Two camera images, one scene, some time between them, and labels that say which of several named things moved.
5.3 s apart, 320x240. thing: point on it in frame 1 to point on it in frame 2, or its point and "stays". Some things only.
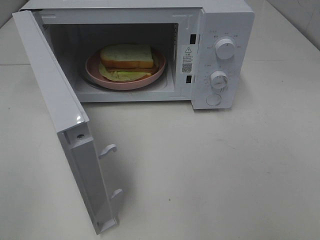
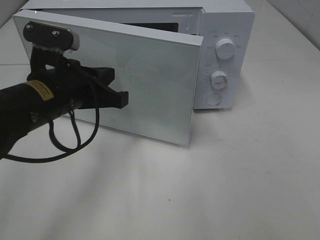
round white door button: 213,99 stays
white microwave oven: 201,51 stays
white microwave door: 70,123 to 160,70
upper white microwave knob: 225,48 stays
